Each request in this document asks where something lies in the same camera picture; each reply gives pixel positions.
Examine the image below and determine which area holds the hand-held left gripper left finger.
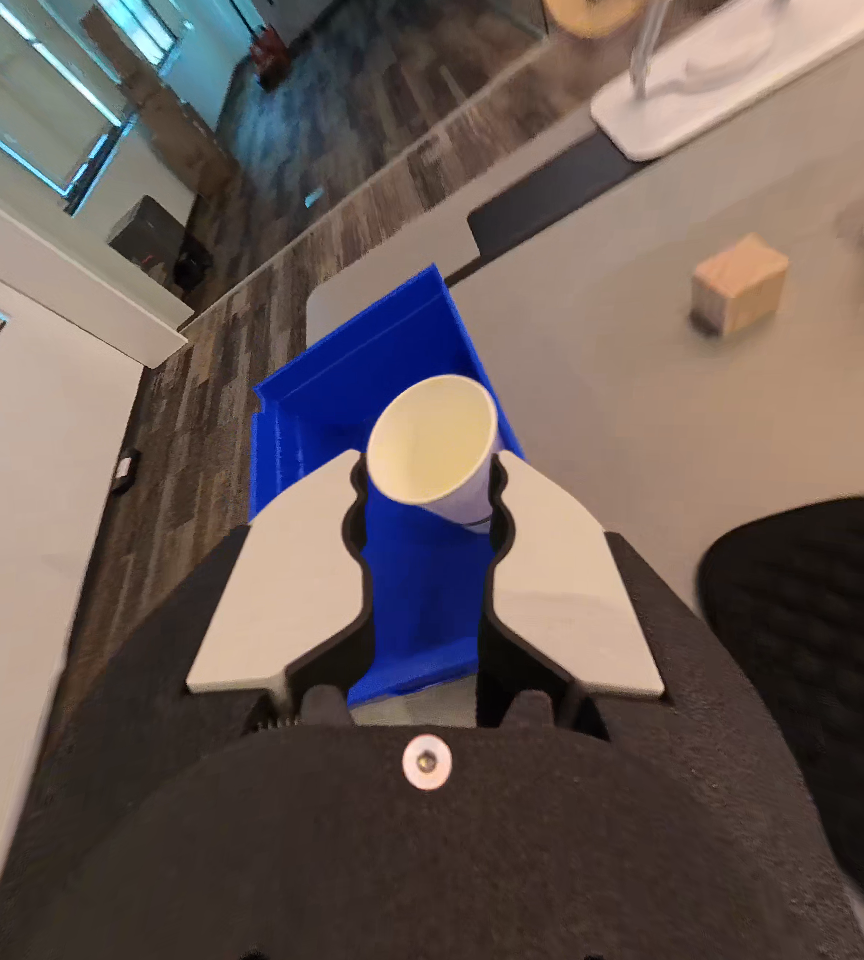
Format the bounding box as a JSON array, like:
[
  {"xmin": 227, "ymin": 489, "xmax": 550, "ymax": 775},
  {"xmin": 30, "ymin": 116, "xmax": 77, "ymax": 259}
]
[{"xmin": 186, "ymin": 450, "xmax": 375, "ymax": 725}]

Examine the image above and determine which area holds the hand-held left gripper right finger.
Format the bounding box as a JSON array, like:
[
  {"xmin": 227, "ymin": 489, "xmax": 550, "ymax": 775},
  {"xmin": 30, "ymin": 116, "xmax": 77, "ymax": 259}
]
[{"xmin": 477, "ymin": 450, "xmax": 666, "ymax": 727}]

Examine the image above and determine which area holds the blue plastic bin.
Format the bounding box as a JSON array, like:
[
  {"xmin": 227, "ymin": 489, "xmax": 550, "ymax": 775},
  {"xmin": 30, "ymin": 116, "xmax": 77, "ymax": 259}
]
[{"xmin": 249, "ymin": 264, "xmax": 527, "ymax": 710}]

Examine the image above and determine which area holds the wooden cube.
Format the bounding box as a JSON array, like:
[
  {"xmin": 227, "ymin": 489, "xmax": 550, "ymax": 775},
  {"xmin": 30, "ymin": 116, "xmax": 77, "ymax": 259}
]
[{"xmin": 690, "ymin": 232, "xmax": 791, "ymax": 336}]

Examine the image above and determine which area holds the black textured cushion pad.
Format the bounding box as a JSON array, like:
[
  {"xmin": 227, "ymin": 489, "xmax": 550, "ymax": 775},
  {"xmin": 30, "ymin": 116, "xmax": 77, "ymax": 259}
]
[{"xmin": 698, "ymin": 495, "xmax": 864, "ymax": 924}]

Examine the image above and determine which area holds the black cabinet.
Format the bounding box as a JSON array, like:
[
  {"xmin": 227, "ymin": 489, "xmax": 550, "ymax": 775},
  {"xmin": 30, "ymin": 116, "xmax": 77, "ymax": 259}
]
[{"xmin": 108, "ymin": 195, "xmax": 216, "ymax": 297}]

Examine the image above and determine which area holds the black rectangular desk plate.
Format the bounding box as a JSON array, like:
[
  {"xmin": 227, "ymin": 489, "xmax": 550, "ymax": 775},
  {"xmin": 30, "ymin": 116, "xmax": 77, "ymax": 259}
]
[{"xmin": 468, "ymin": 131, "xmax": 658, "ymax": 260}]

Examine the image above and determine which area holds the wooden book stand white base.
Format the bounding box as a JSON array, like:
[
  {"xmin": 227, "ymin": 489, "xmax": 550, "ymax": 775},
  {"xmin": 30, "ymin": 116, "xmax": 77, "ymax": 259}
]
[{"xmin": 543, "ymin": 0, "xmax": 864, "ymax": 162}]

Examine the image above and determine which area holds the red floor object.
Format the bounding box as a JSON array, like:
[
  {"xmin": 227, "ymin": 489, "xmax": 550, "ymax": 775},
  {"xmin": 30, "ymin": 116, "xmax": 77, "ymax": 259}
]
[{"xmin": 250, "ymin": 24, "xmax": 285, "ymax": 93}]

